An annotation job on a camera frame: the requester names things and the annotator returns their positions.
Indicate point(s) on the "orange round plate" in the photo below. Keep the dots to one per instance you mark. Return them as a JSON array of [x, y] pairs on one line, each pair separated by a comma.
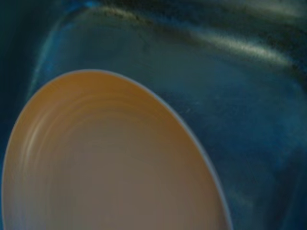
[[108, 163]]

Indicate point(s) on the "stainless steel double sink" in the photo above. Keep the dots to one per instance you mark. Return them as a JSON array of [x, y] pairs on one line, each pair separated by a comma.
[[227, 95]]

